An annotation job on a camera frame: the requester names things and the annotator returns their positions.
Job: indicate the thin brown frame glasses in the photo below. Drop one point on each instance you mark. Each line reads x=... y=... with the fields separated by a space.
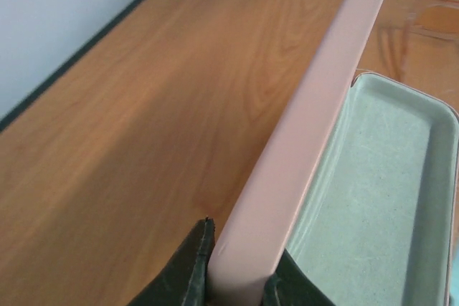
x=437 y=19

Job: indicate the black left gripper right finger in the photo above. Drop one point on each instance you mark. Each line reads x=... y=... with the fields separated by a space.
x=289 y=286

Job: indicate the pink glasses case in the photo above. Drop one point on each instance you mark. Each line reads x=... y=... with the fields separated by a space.
x=357 y=182

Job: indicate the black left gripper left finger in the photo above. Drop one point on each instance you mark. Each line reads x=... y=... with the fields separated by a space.
x=182 y=281

